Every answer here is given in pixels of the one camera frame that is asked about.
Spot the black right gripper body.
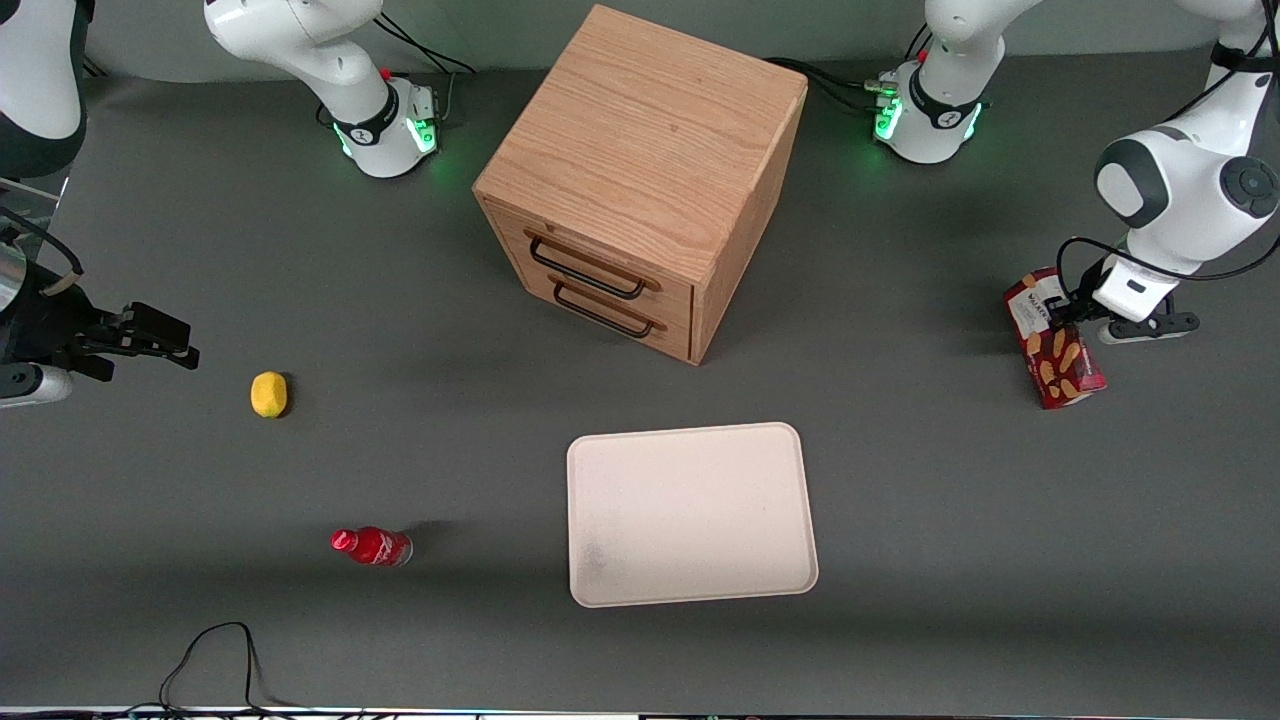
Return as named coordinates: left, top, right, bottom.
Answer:
left=0, top=285, right=131, bottom=369

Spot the beige rectangular tray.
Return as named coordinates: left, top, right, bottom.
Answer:
left=566, top=422, right=820, bottom=609

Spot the yellow lemon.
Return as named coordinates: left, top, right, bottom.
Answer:
left=250, top=371, right=289, bottom=419

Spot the red cola bottle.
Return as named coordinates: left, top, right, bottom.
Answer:
left=330, top=526, right=414, bottom=568

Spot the wooden lower drawer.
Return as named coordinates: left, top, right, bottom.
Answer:
left=497, top=255, right=695, bottom=363

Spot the wooden drawer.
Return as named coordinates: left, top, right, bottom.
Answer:
left=487, top=205, right=695, bottom=323
left=497, top=255, right=695, bottom=363

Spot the wooden upper drawer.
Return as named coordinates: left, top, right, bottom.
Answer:
left=487, top=205, right=695, bottom=323

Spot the wooden drawer cabinet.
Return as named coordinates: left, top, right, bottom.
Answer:
left=472, top=4, right=809, bottom=366

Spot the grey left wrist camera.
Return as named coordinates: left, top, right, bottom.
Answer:
left=1098, top=312, right=1201, bottom=347

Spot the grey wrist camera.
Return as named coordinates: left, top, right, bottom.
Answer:
left=1098, top=312, right=1201, bottom=347
left=0, top=363, right=74, bottom=408

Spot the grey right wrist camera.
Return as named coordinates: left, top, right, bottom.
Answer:
left=0, top=363, right=74, bottom=408

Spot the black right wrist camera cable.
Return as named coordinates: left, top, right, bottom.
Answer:
left=0, top=205, right=83, bottom=296

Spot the black looped table cable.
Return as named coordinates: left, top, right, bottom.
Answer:
left=158, top=621, right=301, bottom=716

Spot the black left arm base cable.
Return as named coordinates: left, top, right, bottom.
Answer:
left=765, top=57, right=891, bottom=113

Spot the black arm base cable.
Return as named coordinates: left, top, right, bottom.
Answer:
left=765, top=57, right=891, bottom=113
left=375, top=12, right=478, bottom=76

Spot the black right arm base cable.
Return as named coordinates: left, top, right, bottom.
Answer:
left=375, top=12, right=478, bottom=76

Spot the black upper drawer handle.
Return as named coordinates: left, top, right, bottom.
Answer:
left=527, top=235, right=649, bottom=301

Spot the black drawer handle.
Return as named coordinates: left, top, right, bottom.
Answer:
left=527, top=235, right=649, bottom=301
left=552, top=280, right=657, bottom=339

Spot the black lower drawer handle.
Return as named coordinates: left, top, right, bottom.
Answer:
left=552, top=280, right=657, bottom=339

